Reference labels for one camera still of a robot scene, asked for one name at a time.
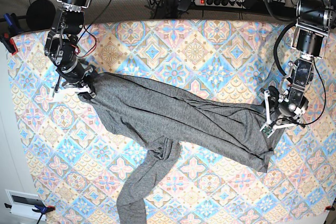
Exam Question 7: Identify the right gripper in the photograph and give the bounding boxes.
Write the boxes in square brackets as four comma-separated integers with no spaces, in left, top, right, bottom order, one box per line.
[51,57,97,101]

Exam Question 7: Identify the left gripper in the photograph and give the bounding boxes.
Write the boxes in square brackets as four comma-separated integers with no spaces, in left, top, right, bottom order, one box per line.
[261,89,308,138]

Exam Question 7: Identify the grey t-shirt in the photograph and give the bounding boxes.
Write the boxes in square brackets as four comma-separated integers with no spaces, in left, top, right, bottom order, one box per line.
[89,72,281,223]

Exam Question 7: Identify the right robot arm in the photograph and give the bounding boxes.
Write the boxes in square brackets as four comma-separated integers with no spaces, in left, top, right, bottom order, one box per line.
[44,0,96,100]

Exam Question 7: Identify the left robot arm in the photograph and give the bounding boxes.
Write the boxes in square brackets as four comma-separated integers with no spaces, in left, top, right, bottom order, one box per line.
[260,0,335,137]

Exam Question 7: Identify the patterned tablecloth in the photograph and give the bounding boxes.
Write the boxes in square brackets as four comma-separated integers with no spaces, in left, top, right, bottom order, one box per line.
[6,20,335,223]

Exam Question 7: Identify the round black stool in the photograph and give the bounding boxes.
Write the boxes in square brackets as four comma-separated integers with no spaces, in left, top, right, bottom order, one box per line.
[26,0,56,31]

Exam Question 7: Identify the red black clamp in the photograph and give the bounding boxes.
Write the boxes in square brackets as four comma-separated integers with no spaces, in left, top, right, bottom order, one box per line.
[0,33,18,55]

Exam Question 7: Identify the blue clamp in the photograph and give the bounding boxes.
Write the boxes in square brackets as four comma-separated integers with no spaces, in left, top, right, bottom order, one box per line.
[4,13,20,33]

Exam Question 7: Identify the red clamp bottom right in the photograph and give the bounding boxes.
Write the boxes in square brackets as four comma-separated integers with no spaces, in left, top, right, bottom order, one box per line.
[324,206,335,211]

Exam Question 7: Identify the white power strip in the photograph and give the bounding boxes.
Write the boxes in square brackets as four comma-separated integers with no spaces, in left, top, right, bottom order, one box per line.
[194,0,245,9]

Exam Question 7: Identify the white wall box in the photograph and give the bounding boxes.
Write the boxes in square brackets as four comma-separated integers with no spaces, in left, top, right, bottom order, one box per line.
[5,189,44,220]

